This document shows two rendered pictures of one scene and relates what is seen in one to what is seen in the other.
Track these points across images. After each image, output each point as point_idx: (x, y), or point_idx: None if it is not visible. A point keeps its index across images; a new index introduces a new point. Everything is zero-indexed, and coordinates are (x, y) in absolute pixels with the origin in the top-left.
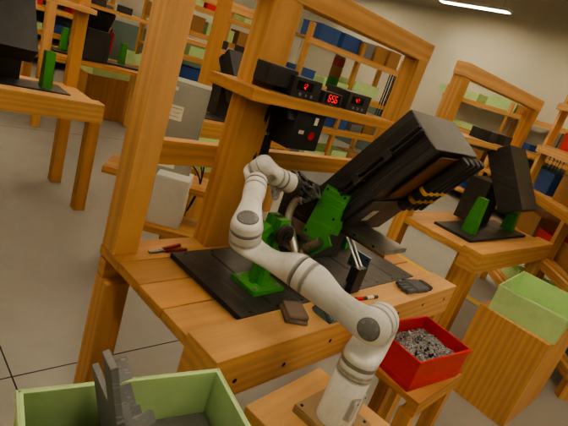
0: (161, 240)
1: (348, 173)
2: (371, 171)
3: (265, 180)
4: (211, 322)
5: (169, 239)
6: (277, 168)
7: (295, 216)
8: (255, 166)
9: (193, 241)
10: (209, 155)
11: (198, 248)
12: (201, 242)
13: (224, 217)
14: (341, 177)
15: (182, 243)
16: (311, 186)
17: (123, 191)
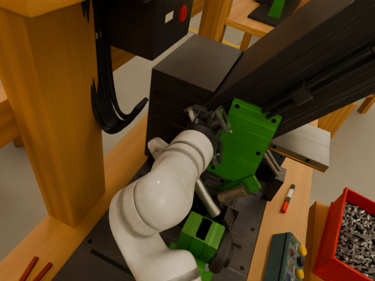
0: (3, 266)
1: (275, 78)
2: (340, 81)
3: (196, 272)
4: None
5: (14, 252)
6: (188, 179)
7: (178, 131)
8: (144, 225)
9: (53, 224)
10: (0, 125)
11: (66, 242)
12: (66, 223)
13: (83, 186)
14: (260, 84)
15: (38, 247)
16: (211, 112)
17: None
